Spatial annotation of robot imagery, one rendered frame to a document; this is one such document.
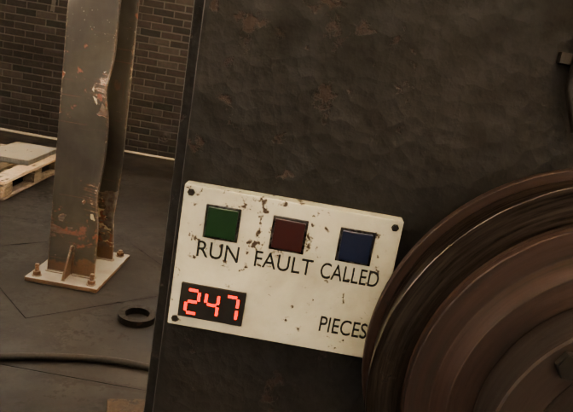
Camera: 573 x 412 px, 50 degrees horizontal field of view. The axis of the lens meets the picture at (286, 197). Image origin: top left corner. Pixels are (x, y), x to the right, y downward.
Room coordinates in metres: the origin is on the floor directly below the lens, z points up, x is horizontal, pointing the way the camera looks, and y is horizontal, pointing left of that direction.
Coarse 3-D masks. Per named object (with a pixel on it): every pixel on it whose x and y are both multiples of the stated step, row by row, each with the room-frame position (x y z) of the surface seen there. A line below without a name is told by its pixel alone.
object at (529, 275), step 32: (512, 256) 0.55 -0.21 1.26; (544, 256) 0.54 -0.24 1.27; (480, 288) 0.55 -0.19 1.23; (512, 288) 0.54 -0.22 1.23; (544, 288) 0.53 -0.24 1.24; (448, 320) 0.55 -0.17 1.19; (480, 320) 0.54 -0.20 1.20; (512, 320) 0.52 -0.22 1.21; (544, 320) 0.52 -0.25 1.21; (416, 352) 0.55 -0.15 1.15; (448, 352) 0.54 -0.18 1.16; (480, 352) 0.53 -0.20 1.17; (416, 384) 0.55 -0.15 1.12; (448, 384) 0.53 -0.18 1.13; (480, 384) 0.53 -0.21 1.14
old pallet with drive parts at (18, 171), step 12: (0, 144) 5.42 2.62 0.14; (0, 168) 4.62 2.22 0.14; (12, 168) 4.67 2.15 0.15; (24, 168) 4.73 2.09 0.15; (36, 168) 4.82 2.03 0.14; (0, 180) 4.30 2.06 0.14; (12, 180) 4.40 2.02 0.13; (24, 180) 4.80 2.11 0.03; (36, 180) 4.84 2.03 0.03; (0, 192) 4.27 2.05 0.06; (12, 192) 4.45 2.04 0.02
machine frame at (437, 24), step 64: (256, 0) 0.72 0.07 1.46; (320, 0) 0.72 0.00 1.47; (384, 0) 0.72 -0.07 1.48; (448, 0) 0.72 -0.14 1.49; (512, 0) 0.72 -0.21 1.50; (192, 64) 0.81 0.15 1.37; (256, 64) 0.72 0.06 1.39; (320, 64) 0.72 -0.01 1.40; (384, 64) 0.72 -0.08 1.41; (448, 64) 0.72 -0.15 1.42; (512, 64) 0.71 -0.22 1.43; (192, 128) 0.72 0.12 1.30; (256, 128) 0.72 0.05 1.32; (320, 128) 0.72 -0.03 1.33; (384, 128) 0.72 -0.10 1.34; (448, 128) 0.72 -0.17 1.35; (512, 128) 0.71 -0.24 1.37; (320, 192) 0.72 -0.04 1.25; (384, 192) 0.72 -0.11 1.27; (448, 192) 0.72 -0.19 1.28; (192, 384) 0.72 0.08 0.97; (256, 384) 0.72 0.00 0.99; (320, 384) 0.72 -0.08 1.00
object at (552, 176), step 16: (544, 176) 0.63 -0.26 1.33; (560, 176) 0.63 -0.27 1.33; (496, 192) 0.63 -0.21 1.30; (512, 192) 0.63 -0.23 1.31; (464, 208) 0.63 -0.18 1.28; (480, 208) 0.63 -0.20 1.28; (448, 224) 0.63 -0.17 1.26; (432, 240) 0.63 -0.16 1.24; (416, 256) 0.63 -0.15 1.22; (400, 272) 0.63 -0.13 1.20; (384, 288) 0.64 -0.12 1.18; (384, 304) 0.63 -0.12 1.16; (368, 336) 0.63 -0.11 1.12; (368, 352) 0.63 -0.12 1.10; (368, 368) 0.63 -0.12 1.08
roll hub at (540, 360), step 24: (528, 336) 0.52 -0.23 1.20; (552, 336) 0.50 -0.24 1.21; (504, 360) 0.52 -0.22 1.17; (528, 360) 0.49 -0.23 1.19; (552, 360) 0.48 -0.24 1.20; (504, 384) 0.49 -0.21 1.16; (528, 384) 0.48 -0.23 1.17; (552, 384) 0.48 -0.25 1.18; (480, 408) 0.51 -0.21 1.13; (504, 408) 0.48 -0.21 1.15; (528, 408) 0.48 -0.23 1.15; (552, 408) 0.49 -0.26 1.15
